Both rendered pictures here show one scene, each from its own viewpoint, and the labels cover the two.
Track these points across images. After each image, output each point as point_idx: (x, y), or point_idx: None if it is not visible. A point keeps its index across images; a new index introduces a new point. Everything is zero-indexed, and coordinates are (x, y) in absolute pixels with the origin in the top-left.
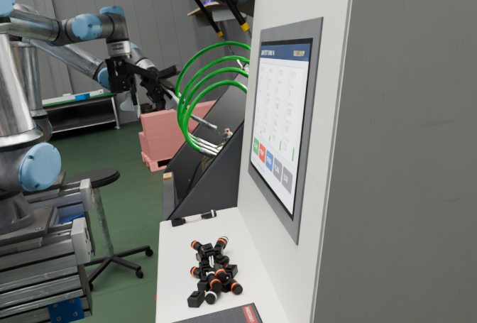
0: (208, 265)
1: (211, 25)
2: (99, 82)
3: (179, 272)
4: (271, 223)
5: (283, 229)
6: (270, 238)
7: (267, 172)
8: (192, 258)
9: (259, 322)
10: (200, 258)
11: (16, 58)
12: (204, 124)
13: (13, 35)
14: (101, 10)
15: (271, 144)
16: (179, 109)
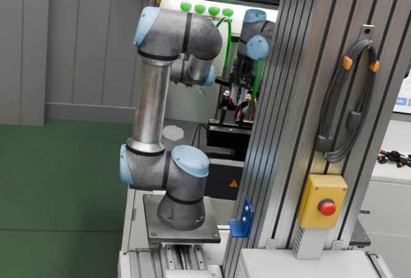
0: (405, 158)
1: None
2: (210, 82)
3: (392, 170)
4: (404, 128)
5: None
6: (403, 134)
7: (397, 107)
8: (377, 165)
9: None
10: (396, 159)
11: (167, 79)
12: (203, 93)
13: (213, 55)
14: (264, 16)
15: (402, 93)
16: (257, 87)
